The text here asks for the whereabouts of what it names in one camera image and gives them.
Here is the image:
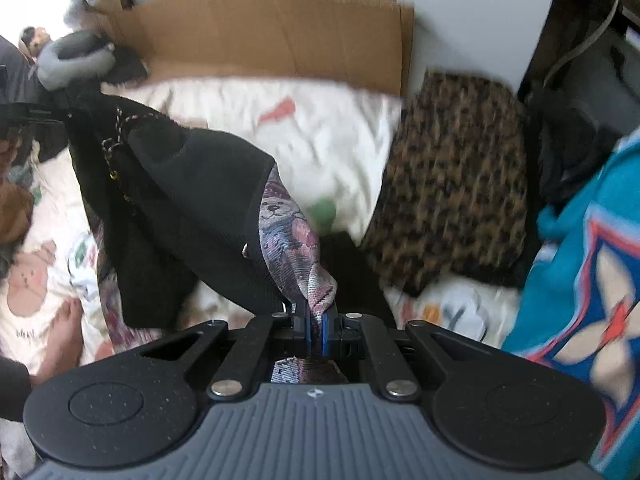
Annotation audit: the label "small black cloth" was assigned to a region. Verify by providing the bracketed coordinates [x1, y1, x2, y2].
[100, 52, 149, 86]

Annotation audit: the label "leopard print cloth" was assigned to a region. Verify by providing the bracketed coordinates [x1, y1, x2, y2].
[362, 72, 532, 298]

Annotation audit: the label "brown cloth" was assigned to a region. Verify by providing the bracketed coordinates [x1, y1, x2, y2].
[0, 180, 35, 246]

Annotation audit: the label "grey neck pillow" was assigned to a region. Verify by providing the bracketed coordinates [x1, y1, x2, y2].
[37, 30, 117, 92]

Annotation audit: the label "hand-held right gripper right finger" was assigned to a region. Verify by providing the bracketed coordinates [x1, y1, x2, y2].
[320, 311, 494, 402]

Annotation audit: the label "white printed bed sheet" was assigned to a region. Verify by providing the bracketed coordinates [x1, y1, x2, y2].
[0, 77, 523, 480]

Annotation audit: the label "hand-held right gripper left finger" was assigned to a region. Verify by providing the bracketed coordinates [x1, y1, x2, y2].
[141, 310, 317, 402]

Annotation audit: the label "black shorts with teddy print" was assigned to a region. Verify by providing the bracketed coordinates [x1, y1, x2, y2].
[62, 87, 361, 386]

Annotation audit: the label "teal printed jersey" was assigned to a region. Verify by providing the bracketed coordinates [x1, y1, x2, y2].
[502, 127, 640, 480]

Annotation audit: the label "black crumpled garment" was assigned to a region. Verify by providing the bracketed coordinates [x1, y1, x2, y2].
[520, 77, 626, 206]

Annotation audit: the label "grey plush toy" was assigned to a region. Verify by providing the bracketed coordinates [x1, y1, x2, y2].
[62, 0, 103, 31]

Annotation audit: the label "brown plush toy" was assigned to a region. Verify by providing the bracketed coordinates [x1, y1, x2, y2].
[19, 25, 53, 61]

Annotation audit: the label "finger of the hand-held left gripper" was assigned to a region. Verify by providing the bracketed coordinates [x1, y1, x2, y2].
[0, 102, 70, 126]

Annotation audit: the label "person's grey pants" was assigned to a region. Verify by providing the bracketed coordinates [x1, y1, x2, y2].
[0, 357, 32, 423]

